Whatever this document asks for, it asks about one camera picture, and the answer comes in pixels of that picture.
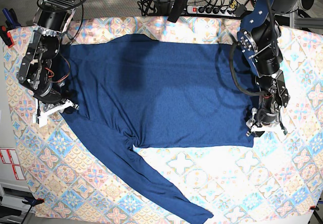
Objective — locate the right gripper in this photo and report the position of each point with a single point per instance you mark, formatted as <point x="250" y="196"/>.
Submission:
<point x="52" y="97"/>

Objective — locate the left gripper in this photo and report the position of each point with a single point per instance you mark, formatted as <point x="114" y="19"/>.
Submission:
<point x="271" y="120"/>

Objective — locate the blue long-sleeve T-shirt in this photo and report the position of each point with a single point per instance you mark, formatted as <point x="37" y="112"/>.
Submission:
<point x="137" y="92"/>

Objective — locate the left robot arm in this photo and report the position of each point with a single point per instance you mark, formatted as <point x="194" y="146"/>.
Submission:
<point x="258" y="40"/>

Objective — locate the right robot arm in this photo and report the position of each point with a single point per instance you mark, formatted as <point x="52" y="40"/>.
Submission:
<point x="52" y="21"/>

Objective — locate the patterned tile tablecloth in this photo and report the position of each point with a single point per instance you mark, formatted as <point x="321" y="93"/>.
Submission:
<point x="279" y="177"/>

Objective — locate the red white labels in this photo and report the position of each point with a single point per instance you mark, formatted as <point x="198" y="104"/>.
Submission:
<point x="10" y="163"/>

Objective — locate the red black clamp top-left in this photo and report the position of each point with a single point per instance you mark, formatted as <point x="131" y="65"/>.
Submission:
<point x="6" y="37"/>

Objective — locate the red clamp bottom-right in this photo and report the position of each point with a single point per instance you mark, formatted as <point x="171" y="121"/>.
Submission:
<point x="316" y="208"/>

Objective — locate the blue clamp bottom-left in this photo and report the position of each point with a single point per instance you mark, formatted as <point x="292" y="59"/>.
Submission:
<point x="32" y="201"/>

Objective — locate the black power adapter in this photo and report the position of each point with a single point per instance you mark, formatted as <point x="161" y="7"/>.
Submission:
<point x="240" y="10"/>

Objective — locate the white power strip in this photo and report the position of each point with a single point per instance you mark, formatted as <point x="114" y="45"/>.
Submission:
<point x="210" y="11"/>

